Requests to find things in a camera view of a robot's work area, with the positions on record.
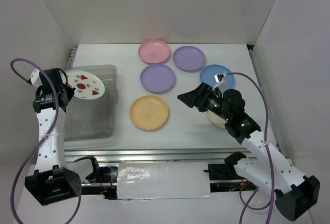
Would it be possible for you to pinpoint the aluminium rail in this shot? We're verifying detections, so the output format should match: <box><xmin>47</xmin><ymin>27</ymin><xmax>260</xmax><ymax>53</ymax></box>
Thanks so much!
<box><xmin>246</xmin><ymin>44</ymin><xmax>283</xmax><ymax>153</ymax></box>
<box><xmin>64</xmin><ymin>148</ymin><xmax>248</xmax><ymax>164</ymax></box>

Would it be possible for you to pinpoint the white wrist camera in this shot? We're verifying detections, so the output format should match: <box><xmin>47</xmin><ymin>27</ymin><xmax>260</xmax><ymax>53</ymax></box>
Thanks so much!
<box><xmin>29</xmin><ymin>69</ymin><xmax>42</xmax><ymax>88</ymax></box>
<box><xmin>212</xmin><ymin>73</ymin><xmax>227</xmax><ymax>91</ymax></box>

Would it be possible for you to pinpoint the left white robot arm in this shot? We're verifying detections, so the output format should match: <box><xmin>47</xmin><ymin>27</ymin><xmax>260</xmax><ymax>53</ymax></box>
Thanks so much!
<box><xmin>24</xmin><ymin>68</ymin><xmax>81</xmax><ymax>205</ymax></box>

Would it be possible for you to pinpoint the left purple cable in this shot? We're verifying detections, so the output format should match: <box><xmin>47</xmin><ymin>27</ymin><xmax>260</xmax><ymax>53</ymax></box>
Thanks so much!
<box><xmin>9</xmin><ymin>58</ymin><xmax>82</xmax><ymax>224</ymax></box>

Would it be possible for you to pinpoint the pink plastic plate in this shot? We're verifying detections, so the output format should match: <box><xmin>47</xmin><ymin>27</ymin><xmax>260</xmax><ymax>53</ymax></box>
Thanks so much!
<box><xmin>138</xmin><ymin>40</ymin><xmax>171</xmax><ymax>64</ymax></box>

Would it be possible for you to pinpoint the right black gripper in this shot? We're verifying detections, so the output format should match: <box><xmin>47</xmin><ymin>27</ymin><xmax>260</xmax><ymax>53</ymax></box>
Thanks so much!
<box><xmin>177</xmin><ymin>81</ymin><xmax>232</xmax><ymax>121</ymax></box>

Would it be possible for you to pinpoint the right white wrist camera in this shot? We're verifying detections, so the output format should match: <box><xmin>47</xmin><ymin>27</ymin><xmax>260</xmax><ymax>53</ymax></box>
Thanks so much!
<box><xmin>212</xmin><ymin>73</ymin><xmax>227</xmax><ymax>91</ymax></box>

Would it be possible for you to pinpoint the aluminium front rail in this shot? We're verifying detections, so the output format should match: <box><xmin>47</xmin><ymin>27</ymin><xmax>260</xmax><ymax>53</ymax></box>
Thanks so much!
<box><xmin>64</xmin><ymin>148</ymin><xmax>248</xmax><ymax>164</ymax></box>

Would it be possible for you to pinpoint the yellow bear plastic plate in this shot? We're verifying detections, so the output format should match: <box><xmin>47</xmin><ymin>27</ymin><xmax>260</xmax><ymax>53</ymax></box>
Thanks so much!
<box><xmin>129</xmin><ymin>95</ymin><xmax>169</xmax><ymax>131</ymax></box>

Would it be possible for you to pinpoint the white watermelon pattern plate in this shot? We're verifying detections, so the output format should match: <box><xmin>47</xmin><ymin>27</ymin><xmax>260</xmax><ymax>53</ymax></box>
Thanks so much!
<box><xmin>64</xmin><ymin>69</ymin><xmax>105</xmax><ymax>100</ymax></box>

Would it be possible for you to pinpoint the clear plastic bin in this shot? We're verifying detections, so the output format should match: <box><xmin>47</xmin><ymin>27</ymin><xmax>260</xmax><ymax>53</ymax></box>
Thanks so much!
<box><xmin>64</xmin><ymin>65</ymin><xmax>119</xmax><ymax>142</ymax></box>

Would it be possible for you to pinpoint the blue plastic plate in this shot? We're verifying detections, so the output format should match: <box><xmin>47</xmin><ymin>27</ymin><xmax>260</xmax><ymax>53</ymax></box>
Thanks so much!
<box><xmin>200</xmin><ymin>64</ymin><xmax>235</xmax><ymax>93</ymax></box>

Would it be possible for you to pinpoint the white foil-edged board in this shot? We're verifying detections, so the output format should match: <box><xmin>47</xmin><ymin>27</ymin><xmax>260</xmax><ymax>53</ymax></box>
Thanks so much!
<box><xmin>117</xmin><ymin>162</ymin><xmax>211</xmax><ymax>200</ymax></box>

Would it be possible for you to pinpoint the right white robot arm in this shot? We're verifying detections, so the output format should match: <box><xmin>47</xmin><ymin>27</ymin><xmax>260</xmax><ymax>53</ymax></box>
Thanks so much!
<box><xmin>177</xmin><ymin>83</ymin><xmax>320</xmax><ymax>221</ymax></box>

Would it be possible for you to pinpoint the aluminium right side rail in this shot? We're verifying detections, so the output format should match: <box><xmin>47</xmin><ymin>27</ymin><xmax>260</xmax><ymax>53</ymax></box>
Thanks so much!
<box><xmin>246</xmin><ymin>44</ymin><xmax>283</xmax><ymax>153</ymax></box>

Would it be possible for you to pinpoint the purple plate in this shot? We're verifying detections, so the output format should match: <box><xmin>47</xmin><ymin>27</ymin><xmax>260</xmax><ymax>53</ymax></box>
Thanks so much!
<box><xmin>140</xmin><ymin>64</ymin><xmax>176</xmax><ymax>93</ymax></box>
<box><xmin>173</xmin><ymin>46</ymin><xmax>206</xmax><ymax>71</ymax></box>

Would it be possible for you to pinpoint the cream plastic plate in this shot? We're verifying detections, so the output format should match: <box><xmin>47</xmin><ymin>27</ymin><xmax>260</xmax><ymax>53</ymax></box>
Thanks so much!
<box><xmin>207</xmin><ymin>111</ymin><xmax>226</xmax><ymax>129</ymax></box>

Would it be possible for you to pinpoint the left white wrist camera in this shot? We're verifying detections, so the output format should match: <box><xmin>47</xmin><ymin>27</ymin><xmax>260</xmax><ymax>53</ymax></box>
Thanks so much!
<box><xmin>29</xmin><ymin>69</ymin><xmax>42</xmax><ymax>88</ymax></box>

